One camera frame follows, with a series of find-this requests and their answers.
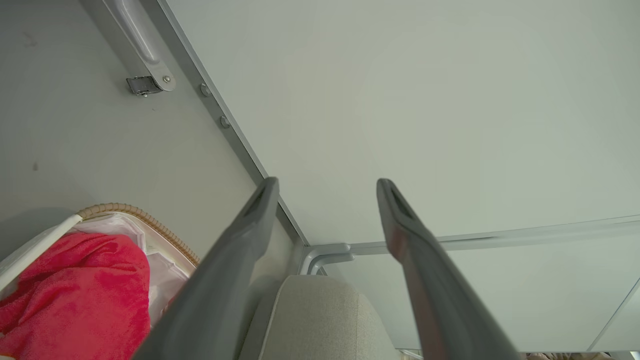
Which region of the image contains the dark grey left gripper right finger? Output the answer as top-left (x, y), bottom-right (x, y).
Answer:
top-left (376, 178), bottom-right (521, 360)

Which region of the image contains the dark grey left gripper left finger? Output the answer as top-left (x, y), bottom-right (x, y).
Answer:
top-left (132, 177), bottom-right (280, 360)

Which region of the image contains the red cloth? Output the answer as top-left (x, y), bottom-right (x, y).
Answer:
top-left (0, 231), bottom-right (152, 360)

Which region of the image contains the beige upholstered chair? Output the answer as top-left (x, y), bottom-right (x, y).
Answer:
top-left (239, 274), bottom-right (401, 360)

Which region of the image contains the wicker rimmed laundry basket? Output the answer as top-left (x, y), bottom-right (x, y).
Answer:
top-left (0, 202), bottom-right (201, 360)

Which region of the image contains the grey horizontal frame rail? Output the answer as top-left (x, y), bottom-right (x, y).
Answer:
top-left (299, 215), bottom-right (640, 277)

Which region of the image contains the white basket handle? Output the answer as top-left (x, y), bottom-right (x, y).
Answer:
top-left (0, 214), bottom-right (83, 292)

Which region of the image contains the grey bracket with caster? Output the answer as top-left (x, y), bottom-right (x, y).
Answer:
top-left (80, 0), bottom-right (177, 97)

